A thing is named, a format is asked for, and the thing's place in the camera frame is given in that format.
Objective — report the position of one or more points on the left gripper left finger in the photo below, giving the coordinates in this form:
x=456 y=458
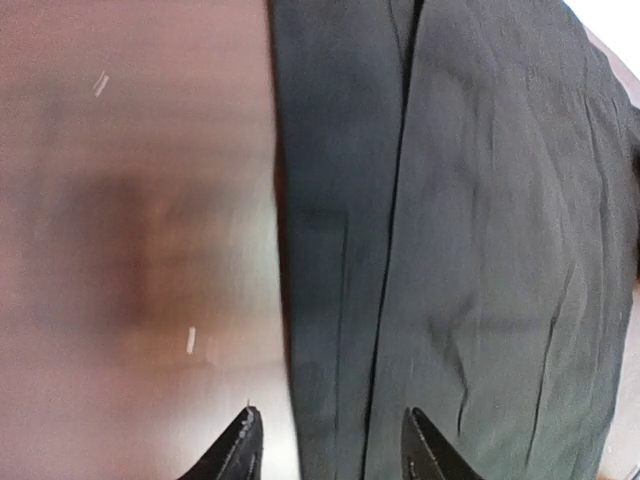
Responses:
x=236 y=454

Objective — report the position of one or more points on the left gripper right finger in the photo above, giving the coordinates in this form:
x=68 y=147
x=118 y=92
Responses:
x=426 y=453

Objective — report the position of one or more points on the black long sleeve shirt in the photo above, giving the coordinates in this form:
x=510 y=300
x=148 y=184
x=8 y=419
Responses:
x=462 y=226

